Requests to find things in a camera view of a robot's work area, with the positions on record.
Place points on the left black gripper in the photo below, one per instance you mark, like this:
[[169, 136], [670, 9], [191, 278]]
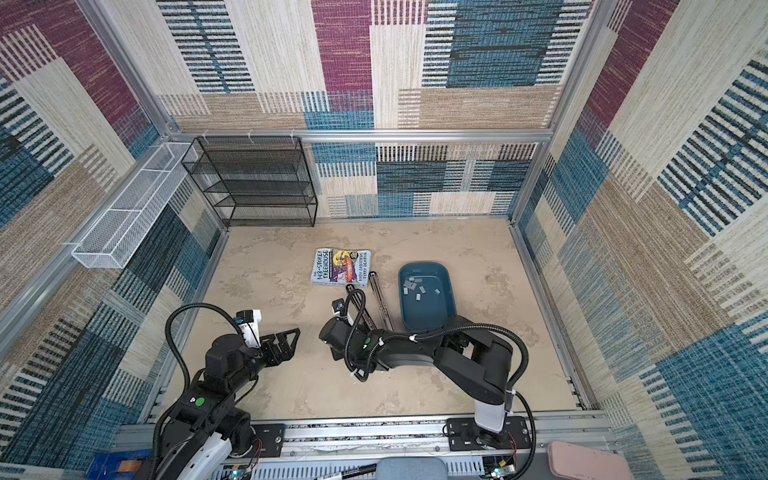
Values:
[[274, 358]]

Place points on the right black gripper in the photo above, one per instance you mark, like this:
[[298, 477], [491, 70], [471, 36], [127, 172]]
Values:
[[336, 355]]

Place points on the teal plastic tray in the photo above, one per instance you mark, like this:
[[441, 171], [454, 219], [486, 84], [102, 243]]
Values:
[[426, 296]]

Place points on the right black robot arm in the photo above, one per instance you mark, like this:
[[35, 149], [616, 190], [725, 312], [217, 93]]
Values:
[[484, 360]]

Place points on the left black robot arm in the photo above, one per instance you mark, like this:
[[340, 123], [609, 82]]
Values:
[[205, 426]]

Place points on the treehouse paperback book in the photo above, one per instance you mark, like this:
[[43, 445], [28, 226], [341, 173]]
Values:
[[337, 267]]

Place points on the staple strips in tray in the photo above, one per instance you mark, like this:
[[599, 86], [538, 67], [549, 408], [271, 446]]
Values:
[[420, 286]]

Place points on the grey blue chair back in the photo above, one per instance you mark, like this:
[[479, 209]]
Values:
[[411, 468]]

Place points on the blue box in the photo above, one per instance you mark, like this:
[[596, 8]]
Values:
[[116, 465]]

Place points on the pink case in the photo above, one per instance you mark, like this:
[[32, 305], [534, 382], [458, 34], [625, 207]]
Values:
[[572, 461]]

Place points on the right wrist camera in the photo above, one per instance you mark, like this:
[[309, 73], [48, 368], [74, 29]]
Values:
[[339, 307]]

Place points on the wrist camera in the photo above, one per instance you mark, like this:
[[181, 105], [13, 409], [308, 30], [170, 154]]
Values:
[[248, 323], [339, 307]]

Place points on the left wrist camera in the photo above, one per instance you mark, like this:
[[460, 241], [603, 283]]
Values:
[[248, 323]]

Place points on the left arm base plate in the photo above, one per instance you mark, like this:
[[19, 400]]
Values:
[[268, 440]]

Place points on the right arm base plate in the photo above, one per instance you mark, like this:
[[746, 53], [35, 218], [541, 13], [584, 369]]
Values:
[[516, 432]]

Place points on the black wire mesh shelf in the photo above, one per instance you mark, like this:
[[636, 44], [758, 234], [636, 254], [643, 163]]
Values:
[[262, 181]]

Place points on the white wire mesh basket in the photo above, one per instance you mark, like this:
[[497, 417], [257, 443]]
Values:
[[114, 239]]

